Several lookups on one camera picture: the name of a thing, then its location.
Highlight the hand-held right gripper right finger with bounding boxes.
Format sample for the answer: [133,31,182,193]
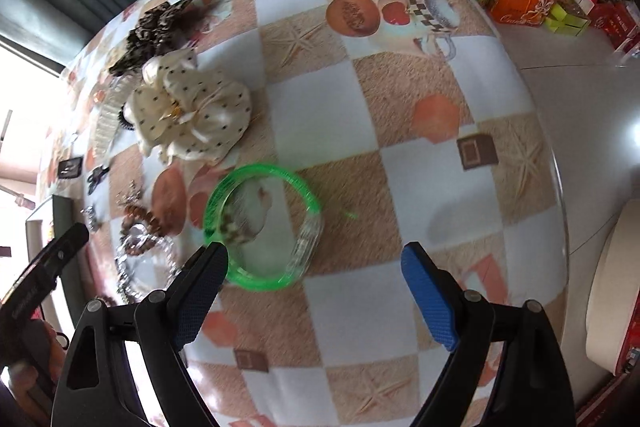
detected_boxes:
[400,242,576,427]

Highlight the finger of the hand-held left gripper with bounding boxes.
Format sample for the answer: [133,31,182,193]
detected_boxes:
[30,222,91,280]

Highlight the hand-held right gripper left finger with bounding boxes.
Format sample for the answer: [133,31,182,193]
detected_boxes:
[50,242,230,427]

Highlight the grey jewelry tray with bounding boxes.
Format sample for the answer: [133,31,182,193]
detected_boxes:
[25,194,86,258]

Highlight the green plastic bangle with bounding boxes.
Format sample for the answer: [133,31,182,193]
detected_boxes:
[202,163,323,293]

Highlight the cream polka dot scrunchie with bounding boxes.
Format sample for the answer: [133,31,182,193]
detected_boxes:
[122,52,252,165]

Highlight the person's left hand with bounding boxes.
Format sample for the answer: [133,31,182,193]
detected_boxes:
[10,322,66,410]

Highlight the small black claw clip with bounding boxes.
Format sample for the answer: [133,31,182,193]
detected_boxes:
[86,166,111,194]

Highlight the clear plastic bangle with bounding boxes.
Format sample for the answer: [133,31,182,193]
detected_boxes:
[292,207,326,280]

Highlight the clear hair claw clip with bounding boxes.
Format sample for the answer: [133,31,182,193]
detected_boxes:
[92,72,136,158]

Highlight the leopard print hair bow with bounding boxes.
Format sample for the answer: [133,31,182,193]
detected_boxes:
[107,0,196,78]

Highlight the yellow-green small boxes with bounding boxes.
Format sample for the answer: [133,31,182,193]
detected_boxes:
[544,4,591,36]

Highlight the red gift box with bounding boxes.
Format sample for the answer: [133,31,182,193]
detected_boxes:
[590,2,640,52]

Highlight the brown spiral hair tie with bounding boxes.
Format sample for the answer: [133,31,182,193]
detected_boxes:
[120,202,166,238]

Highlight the black spiral hair tie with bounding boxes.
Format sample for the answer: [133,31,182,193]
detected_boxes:
[116,104,136,132]

